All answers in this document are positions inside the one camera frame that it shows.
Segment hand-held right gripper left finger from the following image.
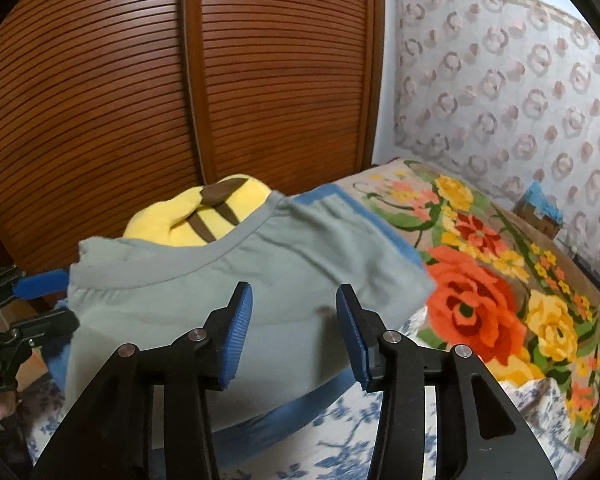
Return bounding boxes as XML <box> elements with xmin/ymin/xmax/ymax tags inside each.
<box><xmin>32</xmin><ymin>281</ymin><xmax>254</xmax><ymax>480</ymax></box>

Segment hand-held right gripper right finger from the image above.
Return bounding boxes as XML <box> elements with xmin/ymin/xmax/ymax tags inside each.
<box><xmin>335</xmin><ymin>284</ymin><xmax>558</xmax><ymax>480</ymax></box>

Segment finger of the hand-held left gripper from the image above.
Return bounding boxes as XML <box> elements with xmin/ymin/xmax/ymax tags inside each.
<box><xmin>11</xmin><ymin>307</ymin><xmax>79</xmax><ymax>350</ymax></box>
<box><xmin>11</xmin><ymin>269</ymin><xmax>72</xmax><ymax>300</ymax></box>

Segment grey-green shirt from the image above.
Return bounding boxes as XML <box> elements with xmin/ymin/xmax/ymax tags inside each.
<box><xmin>65</xmin><ymin>190</ymin><xmax>436</xmax><ymax>433</ymax></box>

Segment folded blue pants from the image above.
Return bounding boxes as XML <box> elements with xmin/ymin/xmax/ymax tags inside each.
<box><xmin>45</xmin><ymin>183</ymin><xmax>428</xmax><ymax>463</ymax></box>

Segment person's left hand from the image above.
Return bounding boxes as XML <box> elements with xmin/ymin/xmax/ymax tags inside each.
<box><xmin>0</xmin><ymin>390</ymin><xmax>20</xmax><ymax>422</ymax></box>

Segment blue floral white bedsheet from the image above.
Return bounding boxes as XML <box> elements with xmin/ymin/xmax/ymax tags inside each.
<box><xmin>25</xmin><ymin>310</ymin><xmax>581</xmax><ymax>480</ymax></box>

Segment colourful flower blanket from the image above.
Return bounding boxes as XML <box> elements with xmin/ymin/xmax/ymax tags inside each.
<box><xmin>337</xmin><ymin>160</ymin><xmax>600</xmax><ymax>453</ymax></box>

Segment yellow plush toy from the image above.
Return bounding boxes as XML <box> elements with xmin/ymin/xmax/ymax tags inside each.
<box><xmin>122</xmin><ymin>174</ymin><xmax>273</xmax><ymax>248</ymax></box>

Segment brown slatted wardrobe door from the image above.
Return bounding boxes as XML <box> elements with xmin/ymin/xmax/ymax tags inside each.
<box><xmin>182</xmin><ymin>0</ymin><xmax>387</xmax><ymax>196</ymax></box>
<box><xmin>0</xmin><ymin>0</ymin><xmax>203</xmax><ymax>273</ymax></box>

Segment small blue-topped box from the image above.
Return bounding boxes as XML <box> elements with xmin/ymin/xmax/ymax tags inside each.
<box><xmin>512</xmin><ymin>180</ymin><xmax>567</xmax><ymax>237</ymax></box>

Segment ring patterned curtain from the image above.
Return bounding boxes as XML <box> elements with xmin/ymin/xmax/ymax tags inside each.
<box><xmin>392</xmin><ymin>0</ymin><xmax>600</xmax><ymax>281</ymax></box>

